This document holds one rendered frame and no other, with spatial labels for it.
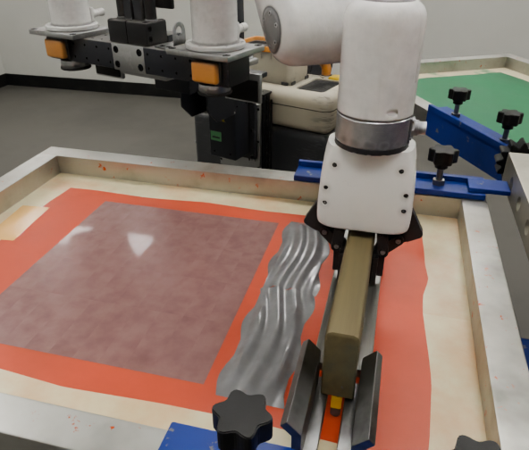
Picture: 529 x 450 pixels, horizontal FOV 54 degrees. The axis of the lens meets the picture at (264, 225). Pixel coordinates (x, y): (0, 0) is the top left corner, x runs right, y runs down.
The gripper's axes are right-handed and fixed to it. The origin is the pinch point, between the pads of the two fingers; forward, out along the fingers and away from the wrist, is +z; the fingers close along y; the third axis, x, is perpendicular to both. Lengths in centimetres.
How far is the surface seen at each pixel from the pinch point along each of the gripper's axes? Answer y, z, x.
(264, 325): 9.6, 5.6, 7.2
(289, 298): 7.8, 5.5, 1.7
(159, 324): 21.6, 6.0, 9.6
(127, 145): 179, 101, -262
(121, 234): 35.6, 6.0, -7.9
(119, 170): 45, 4, -26
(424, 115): -9, 4, -71
